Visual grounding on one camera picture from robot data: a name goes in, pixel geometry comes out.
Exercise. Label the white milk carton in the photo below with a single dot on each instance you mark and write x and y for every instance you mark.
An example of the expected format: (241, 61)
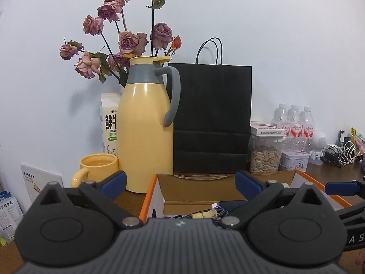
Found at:
(109, 125)

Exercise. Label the blue white packet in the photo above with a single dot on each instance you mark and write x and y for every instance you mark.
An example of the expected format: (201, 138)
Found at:
(10, 214)

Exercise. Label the colourful snack packets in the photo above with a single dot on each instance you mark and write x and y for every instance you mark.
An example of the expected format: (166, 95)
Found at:
(358, 138)

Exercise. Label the black paper bag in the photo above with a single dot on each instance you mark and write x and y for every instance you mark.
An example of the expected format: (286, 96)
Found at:
(211, 114)

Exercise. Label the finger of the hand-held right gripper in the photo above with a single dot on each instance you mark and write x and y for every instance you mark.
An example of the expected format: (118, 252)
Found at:
(353, 214)
(342, 189)

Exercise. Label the white printed tin box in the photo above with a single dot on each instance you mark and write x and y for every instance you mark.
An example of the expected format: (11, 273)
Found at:
(293, 159)

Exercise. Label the white orange cardboard box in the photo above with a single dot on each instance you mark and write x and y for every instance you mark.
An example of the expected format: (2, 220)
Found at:
(199, 188)

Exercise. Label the clear container of seeds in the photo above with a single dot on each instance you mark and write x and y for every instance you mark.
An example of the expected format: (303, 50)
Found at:
(265, 157)

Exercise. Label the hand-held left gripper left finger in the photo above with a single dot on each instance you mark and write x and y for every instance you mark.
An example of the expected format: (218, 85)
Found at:
(114, 185)

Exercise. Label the white booklet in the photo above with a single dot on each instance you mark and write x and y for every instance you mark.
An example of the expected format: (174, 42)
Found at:
(37, 181)

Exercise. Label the small white flat box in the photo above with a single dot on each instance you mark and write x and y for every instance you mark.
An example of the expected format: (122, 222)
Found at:
(266, 130)

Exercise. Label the small dark bottle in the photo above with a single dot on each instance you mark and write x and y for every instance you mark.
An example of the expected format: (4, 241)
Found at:
(342, 136)

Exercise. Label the white robot-shaped speaker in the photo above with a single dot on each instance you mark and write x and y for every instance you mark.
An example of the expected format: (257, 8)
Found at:
(320, 141)

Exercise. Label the bunch of dried pink roses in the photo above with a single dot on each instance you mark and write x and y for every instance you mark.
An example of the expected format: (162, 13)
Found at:
(131, 41)

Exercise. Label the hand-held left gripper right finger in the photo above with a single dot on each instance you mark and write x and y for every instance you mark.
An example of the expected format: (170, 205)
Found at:
(248, 187)

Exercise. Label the yellow mug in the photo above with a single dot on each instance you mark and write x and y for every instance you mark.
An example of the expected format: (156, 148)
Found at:
(97, 167)

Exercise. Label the woven straw mat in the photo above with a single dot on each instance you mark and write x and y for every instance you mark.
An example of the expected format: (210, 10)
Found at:
(205, 176)

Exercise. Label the clear water bottle red label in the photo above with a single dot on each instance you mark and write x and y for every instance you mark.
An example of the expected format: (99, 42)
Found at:
(294, 117)
(282, 114)
(307, 118)

